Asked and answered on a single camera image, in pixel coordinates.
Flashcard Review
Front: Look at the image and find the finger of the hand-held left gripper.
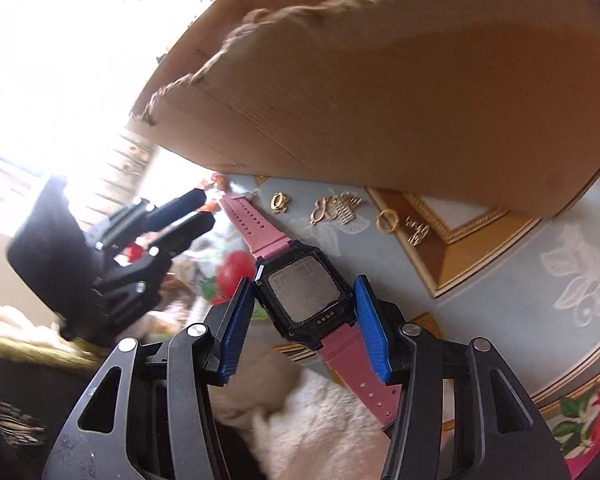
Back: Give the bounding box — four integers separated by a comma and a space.
87, 188, 209, 253
92, 211, 216, 333

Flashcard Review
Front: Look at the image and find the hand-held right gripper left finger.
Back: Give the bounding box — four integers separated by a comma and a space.
42, 275, 256, 480

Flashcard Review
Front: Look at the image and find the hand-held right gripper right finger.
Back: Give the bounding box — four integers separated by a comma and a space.
352, 274, 571, 480

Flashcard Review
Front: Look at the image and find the multicolour bead bracelet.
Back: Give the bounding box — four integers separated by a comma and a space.
205, 172, 233, 213

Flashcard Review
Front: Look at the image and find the pink strap digital watch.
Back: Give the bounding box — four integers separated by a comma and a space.
219, 194, 406, 428

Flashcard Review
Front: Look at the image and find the gold ring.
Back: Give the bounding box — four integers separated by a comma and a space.
376, 207, 400, 234

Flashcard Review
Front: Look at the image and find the gold comb charm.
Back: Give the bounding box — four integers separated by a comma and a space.
330, 191, 363, 223

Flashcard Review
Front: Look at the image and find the brown cardboard box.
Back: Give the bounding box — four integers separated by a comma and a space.
125, 0, 600, 218

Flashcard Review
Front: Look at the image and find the green shaggy rug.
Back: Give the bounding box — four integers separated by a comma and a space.
0, 332, 96, 371

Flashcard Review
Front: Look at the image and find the white fluffy cloth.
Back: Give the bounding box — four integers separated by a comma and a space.
210, 345, 396, 480

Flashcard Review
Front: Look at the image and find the fruit print tablecloth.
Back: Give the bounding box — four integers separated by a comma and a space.
170, 150, 600, 480

